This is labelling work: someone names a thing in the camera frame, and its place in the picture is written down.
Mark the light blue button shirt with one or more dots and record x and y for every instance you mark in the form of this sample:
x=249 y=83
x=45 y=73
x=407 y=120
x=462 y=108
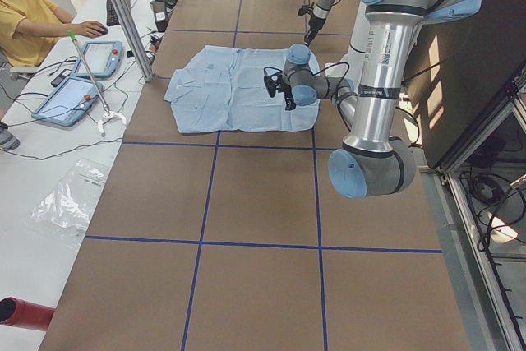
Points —
x=223 y=89

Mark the metal reacher grabber tool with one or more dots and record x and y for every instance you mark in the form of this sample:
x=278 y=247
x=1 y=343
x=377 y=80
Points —
x=108 y=114

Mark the upper blue teach pendant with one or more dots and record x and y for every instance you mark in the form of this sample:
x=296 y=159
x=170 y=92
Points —
x=103 y=57

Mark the blue teach pendant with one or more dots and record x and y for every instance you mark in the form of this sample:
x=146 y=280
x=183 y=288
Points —
x=69 y=102
x=103 y=57

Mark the lower blue teach pendant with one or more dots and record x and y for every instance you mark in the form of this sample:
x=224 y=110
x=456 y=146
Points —
x=69 y=102

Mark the clear plastic bag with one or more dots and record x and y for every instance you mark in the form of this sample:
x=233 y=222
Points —
x=64 y=215

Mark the person in yellow shirt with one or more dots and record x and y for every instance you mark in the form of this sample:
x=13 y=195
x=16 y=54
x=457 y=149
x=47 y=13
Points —
x=30 y=29

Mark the red cylinder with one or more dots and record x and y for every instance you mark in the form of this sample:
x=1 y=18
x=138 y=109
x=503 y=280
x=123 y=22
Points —
x=22 y=314

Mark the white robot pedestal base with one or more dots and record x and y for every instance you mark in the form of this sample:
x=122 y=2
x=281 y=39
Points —
x=377 y=51

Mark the aluminium frame post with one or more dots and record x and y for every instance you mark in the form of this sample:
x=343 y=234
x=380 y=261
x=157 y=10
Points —
x=133 y=38

